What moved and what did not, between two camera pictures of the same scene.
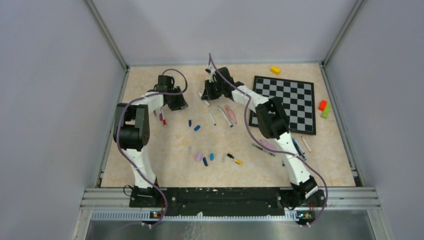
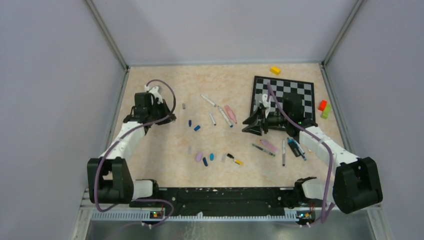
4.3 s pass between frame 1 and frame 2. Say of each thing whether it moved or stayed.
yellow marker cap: stayed
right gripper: moved
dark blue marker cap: stayed
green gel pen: stayed
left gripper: moved
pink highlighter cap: stayed
